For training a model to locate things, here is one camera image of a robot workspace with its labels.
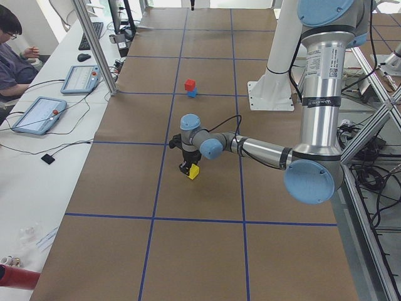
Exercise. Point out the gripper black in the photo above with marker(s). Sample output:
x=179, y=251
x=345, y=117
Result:
x=191, y=155

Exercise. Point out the yellow block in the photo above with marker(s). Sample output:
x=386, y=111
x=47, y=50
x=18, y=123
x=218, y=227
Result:
x=194, y=171

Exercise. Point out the blue block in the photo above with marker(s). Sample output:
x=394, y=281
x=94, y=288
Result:
x=192, y=93

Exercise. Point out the red block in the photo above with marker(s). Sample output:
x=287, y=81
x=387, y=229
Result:
x=189, y=85

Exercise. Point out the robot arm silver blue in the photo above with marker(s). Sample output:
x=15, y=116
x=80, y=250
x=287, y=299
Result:
x=312, y=168
x=390, y=64

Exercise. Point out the far teach pendant tablet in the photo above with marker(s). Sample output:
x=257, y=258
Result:
x=81, y=79

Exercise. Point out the teach pendant tablet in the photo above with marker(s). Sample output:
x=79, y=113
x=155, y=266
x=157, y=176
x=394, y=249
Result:
x=41, y=116
x=81, y=79

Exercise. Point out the small black square pad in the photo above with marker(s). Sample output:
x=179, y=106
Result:
x=48, y=159

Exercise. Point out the black computer mouse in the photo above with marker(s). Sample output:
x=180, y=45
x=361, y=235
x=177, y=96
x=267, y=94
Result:
x=83, y=57

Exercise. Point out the near teach pendant tablet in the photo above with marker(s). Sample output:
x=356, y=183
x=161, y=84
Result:
x=41, y=116

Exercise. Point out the black computer monitor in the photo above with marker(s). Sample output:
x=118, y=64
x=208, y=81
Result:
x=122, y=18

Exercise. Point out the seated person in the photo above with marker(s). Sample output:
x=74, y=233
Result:
x=16, y=72

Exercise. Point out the red fire extinguisher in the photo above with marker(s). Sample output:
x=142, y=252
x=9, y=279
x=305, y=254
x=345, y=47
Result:
x=18, y=278

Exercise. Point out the aluminium frame post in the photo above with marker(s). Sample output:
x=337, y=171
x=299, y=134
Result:
x=88, y=29

